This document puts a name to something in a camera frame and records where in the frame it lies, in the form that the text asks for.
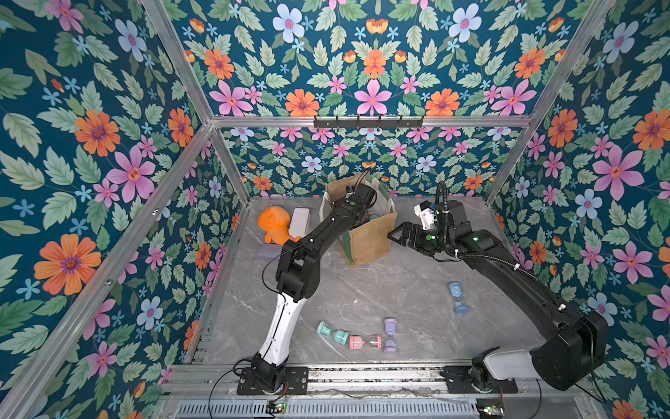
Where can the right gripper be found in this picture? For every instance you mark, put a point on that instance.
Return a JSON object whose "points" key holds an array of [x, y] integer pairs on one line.
{"points": [[411, 233]]}

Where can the purple hourglass front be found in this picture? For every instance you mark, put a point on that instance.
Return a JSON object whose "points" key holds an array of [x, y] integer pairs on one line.
{"points": [[390, 345]]}

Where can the blue hourglass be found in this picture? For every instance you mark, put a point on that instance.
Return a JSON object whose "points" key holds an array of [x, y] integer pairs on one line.
{"points": [[455, 289]]}

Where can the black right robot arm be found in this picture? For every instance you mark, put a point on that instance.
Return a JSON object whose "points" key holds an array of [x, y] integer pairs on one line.
{"points": [[575, 343]]}

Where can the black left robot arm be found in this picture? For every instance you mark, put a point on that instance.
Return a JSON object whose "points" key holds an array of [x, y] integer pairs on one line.
{"points": [[298, 278]]}

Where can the pink hourglass front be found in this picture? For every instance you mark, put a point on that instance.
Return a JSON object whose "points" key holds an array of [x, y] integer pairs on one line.
{"points": [[357, 342]]}

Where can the teal hourglass front left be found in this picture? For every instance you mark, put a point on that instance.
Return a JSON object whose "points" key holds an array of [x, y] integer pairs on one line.
{"points": [[338, 335]]}

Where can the white rectangular box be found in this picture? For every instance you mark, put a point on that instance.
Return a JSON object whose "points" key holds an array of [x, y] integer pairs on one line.
{"points": [[300, 221]]}

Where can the orange plush toy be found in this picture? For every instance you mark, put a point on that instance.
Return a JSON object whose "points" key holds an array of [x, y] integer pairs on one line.
{"points": [[275, 221]]}

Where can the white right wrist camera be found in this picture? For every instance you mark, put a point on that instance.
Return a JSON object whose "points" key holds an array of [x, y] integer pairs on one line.
{"points": [[426, 214]]}

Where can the black hook rail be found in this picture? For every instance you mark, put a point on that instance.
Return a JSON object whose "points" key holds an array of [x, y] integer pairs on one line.
{"points": [[382, 122]]}

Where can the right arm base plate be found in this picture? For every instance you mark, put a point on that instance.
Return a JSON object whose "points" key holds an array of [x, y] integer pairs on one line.
{"points": [[476, 378]]}

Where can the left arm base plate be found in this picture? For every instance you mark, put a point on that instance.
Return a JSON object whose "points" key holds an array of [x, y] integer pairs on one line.
{"points": [[291, 381]]}

